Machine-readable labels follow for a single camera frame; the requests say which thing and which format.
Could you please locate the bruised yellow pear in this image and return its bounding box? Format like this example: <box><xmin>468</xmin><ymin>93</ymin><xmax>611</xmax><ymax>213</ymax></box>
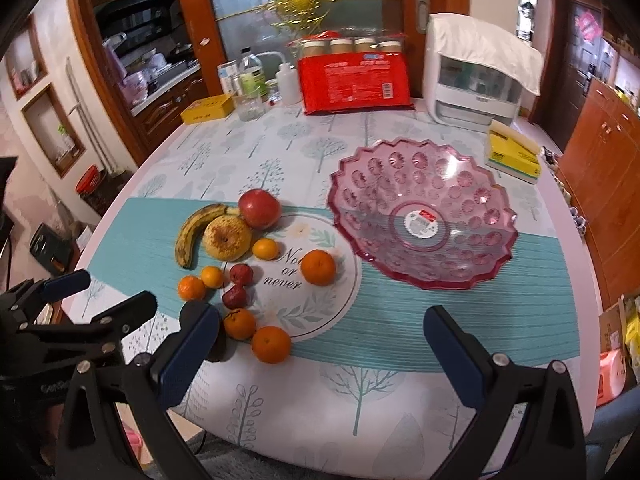
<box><xmin>202</xmin><ymin>214</ymin><xmax>252</xmax><ymax>262</ymax></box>

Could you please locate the yellow flat box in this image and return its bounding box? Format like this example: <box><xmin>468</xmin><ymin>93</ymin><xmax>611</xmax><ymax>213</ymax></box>
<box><xmin>180</xmin><ymin>94</ymin><xmax>234</xmax><ymax>125</ymax></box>

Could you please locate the wooden cabinet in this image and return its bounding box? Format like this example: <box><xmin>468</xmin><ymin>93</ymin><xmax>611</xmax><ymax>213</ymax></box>
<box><xmin>559</xmin><ymin>79</ymin><xmax>640</xmax><ymax>308</ymax></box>

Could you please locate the glass sliding door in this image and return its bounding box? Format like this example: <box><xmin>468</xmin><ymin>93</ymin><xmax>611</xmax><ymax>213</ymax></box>
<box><xmin>179</xmin><ymin>0</ymin><xmax>470</xmax><ymax>98</ymax></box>

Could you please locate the small orange near text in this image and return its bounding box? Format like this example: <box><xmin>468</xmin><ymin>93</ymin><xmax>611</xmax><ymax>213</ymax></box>
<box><xmin>252</xmin><ymin>237</ymin><xmax>280</xmax><ymax>261</ymax></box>

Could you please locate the yellow tissue pack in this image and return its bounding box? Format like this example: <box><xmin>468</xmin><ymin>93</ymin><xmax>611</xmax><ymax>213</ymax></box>
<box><xmin>485</xmin><ymin>120</ymin><xmax>542</xmax><ymax>184</ymax></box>

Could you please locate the white squeeze bottle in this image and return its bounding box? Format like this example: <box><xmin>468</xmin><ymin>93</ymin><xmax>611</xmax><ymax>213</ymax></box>
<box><xmin>276</xmin><ymin>63</ymin><xmax>302</xmax><ymax>106</ymax></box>

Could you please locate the small orange tangerine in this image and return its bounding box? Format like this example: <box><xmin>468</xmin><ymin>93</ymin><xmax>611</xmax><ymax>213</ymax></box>
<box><xmin>201</xmin><ymin>266</ymin><xmax>226</xmax><ymax>289</ymax></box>

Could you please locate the large orange with stem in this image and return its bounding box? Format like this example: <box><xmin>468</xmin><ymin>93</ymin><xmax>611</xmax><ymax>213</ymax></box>
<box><xmin>224</xmin><ymin>309</ymin><xmax>257</xmax><ymax>341</ymax></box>

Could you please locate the small red strawberry-like fruit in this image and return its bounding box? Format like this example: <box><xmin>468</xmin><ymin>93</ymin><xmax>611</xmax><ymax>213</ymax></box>
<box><xmin>222</xmin><ymin>285</ymin><xmax>248</xmax><ymax>310</ymax></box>

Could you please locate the clear drinking glass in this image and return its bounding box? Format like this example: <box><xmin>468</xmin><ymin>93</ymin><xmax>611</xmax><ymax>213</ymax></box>
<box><xmin>232</xmin><ymin>88</ymin><xmax>265</xmax><ymax>122</ymax></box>

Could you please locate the white countertop appliance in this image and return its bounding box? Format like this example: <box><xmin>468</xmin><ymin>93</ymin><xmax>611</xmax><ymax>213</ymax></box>
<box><xmin>422</xmin><ymin>24</ymin><xmax>529</xmax><ymax>131</ymax></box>

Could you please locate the clear plastic bottle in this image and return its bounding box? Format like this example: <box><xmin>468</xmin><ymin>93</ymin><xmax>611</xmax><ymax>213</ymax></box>
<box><xmin>239</xmin><ymin>47</ymin><xmax>268</xmax><ymax>102</ymax></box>

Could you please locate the spotted yellow banana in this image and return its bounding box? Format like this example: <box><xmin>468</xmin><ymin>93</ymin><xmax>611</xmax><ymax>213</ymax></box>
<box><xmin>175</xmin><ymin>203</ymin><xmax>240</xmax><ymax>269</ymax></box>

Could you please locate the red paper cup package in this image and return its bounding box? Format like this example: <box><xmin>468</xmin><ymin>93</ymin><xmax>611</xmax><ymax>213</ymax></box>
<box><xmin>290</xmin><ymin>28</ymin><xmax>412</xmax><ymax>115</ymax></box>

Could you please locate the red apple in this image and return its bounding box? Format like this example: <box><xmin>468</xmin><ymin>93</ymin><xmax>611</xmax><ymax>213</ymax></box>
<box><xmin>239</xmin><ymin>188</ymin><xmax>281</xmax><ymax>231</ymax></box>

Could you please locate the pink plastic fruit bowl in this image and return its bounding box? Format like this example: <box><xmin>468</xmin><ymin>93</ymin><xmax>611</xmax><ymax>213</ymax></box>
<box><xmin>328</xmin><ymin>139</ymin><xmax>518</xmax><ymax>289</ymax></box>

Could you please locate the white cloth cover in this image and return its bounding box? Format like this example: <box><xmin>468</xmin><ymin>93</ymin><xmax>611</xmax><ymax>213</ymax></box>
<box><xmin>427</xmin><ymin>13</ymin><xmax>544</xmax><ymax>96</ymax></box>

